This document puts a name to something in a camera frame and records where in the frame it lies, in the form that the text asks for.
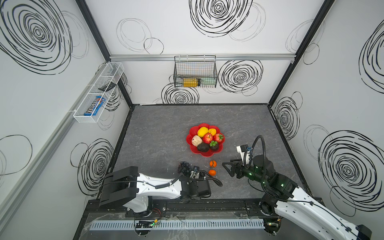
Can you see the yellow box in basket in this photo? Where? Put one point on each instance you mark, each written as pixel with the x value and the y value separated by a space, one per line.
pixel 191 83

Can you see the small yellow fake pear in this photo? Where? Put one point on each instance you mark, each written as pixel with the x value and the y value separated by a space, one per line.
pixel 212 131

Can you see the black wire wall basket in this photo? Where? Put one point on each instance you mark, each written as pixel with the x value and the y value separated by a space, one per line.
pixel 193 66

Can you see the dark fake avocado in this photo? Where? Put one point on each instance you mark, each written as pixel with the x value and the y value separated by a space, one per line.
pixel 203 147

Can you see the dark fake grape bunch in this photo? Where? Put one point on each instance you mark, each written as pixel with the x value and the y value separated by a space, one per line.
pixel 185 169

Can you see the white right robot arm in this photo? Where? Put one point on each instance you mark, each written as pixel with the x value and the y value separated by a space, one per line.
pixel 283 197

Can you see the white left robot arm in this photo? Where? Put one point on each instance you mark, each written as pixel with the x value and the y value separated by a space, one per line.
pixel 133 190

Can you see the yellow fake lemon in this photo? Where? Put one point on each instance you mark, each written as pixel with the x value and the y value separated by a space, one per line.
pixel 202 132

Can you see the green box in basket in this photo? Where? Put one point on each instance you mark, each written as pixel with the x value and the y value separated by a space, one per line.
pixel 208 82

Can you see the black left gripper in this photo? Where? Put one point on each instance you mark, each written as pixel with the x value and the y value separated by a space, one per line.
pixel 186 171

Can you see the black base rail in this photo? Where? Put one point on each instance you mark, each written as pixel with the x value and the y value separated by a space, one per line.
pixel 247 207

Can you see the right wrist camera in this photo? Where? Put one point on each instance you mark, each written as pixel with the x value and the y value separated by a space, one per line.
pixel 244 151

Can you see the lower orange fake tangerine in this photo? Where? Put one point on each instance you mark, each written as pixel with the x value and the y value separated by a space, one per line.
pixel 212 172

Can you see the red flower-shaped fruit bowl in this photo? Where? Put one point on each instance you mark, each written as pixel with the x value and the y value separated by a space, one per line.
pixel 194 131

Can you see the white slotted cable duct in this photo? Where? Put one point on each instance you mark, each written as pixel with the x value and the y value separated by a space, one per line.
pixel 215 224

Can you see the orange fake tangerine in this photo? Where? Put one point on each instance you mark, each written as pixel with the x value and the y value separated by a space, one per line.
pixel 213 164
pixel 212 172

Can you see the red fake apple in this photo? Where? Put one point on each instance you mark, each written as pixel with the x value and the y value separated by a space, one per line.
pixel 208 138

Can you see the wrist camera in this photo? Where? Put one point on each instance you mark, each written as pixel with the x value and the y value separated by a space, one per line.
pixel 195 172
pixel 244 151

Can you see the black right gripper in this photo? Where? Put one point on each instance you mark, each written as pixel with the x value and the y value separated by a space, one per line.
pixel 237 168

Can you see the white wire wall shelf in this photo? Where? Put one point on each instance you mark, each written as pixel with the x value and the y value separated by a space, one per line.
pixel 108 72

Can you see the upper orange fake tangerine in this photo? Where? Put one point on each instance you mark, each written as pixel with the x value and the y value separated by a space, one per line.
pixel 213 164

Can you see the black remote control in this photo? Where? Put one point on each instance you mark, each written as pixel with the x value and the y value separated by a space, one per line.
pixel 107 87

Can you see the green fake mangosteen half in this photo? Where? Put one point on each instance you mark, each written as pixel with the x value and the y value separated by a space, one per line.
pixel 214 146

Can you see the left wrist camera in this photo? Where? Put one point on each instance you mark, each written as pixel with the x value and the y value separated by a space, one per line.
pixel 195 172

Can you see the blue candy packet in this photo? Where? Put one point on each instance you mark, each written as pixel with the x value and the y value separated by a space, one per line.
pixel 95 106

